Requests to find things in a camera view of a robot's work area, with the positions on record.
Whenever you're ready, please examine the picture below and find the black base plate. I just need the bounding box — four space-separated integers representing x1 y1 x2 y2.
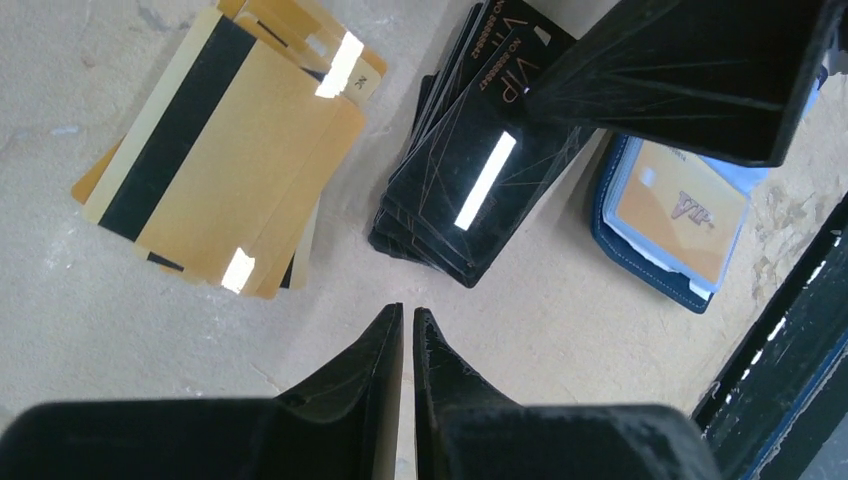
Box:
693 201 847 479

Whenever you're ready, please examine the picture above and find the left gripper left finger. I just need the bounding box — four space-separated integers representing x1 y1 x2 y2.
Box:
1 303 403 479

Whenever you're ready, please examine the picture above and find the black card pile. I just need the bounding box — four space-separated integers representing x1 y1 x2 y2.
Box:
368 1 593 288

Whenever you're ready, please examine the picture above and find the gold credit card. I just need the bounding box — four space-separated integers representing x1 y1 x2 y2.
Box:
603 138 749 293

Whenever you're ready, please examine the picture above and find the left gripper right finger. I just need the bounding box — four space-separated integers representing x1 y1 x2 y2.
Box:
413 307 721 479

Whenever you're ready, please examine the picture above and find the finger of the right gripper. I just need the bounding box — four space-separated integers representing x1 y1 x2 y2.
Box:
524 0 845 167

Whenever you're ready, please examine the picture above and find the navy blue card holder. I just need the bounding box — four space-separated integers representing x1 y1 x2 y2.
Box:
591 134 770 314

